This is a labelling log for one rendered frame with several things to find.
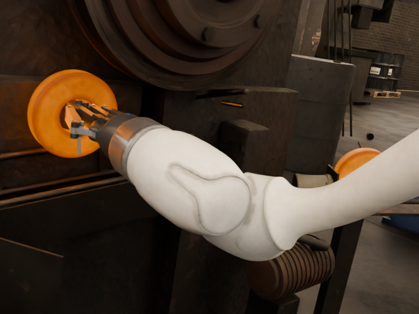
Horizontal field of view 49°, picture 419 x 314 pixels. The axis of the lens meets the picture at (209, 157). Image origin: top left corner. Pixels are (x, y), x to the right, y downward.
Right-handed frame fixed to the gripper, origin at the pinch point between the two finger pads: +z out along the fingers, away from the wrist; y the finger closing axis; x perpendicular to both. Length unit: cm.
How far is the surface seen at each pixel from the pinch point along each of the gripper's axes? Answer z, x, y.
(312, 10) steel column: 250, 33, 367
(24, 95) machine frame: 6.7, 0.0, -6.5
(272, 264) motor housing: -18, -32, 43
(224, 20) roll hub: -9.7, 18.5, 21.8
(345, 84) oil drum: 125, -18, 271
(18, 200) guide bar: -3.7, -15.2, -10.1
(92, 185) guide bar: -3.7, -13.9, 2.9
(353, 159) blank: -18, -8, 63
